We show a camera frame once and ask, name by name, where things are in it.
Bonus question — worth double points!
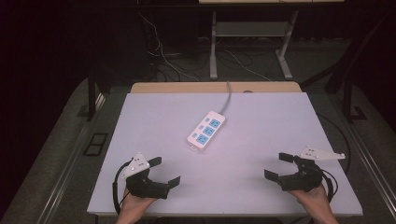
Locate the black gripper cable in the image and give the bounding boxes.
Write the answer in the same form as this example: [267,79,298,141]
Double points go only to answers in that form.
[111,160,132,216]
[320,168,340,203]

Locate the person's left hand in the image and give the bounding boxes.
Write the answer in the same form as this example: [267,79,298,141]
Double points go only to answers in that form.
[119,188,157,218]

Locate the person's right hand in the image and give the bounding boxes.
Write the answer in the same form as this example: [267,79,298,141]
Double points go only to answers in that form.
[289,184,336,219]

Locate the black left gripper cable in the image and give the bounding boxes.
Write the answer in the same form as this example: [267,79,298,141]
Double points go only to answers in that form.
[111,160,132,216]

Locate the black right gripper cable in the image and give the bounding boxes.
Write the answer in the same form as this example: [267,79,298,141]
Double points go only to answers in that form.
[320,168,340,203]

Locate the black floor socket box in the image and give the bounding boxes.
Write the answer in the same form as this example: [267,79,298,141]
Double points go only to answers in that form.
[82,133,109,157]

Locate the black stand with base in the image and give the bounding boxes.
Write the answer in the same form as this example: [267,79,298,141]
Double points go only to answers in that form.
[341,73,368,124]

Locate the black stand pole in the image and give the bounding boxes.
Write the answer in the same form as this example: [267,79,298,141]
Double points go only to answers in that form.
[86,65,96,122]

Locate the gray metal desk frame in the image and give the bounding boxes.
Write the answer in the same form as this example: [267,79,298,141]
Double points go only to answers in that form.
[198,0,345,81]

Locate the gray power strip cable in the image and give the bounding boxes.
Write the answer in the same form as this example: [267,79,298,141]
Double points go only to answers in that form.
[219,81,233,116]

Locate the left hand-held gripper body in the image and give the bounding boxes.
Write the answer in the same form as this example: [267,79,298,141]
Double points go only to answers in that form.
[120,151,171,200]

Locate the white floor cable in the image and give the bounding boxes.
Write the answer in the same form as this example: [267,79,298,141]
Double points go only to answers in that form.
[223,49,273,82]
[137,11,200,82]

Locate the metal floor rail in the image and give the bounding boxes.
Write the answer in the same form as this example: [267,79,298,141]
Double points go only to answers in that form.
[344,119,396,214]
[38,92,106,224]

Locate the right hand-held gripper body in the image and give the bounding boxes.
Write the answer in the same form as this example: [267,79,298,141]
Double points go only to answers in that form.
[277,146,347,193]

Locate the white power strip blue sockets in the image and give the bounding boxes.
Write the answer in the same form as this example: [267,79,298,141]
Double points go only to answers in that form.
[186,110,227,152]

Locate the black floor cable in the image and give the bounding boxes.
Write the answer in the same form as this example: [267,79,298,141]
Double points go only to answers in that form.
[317,114,352,175]

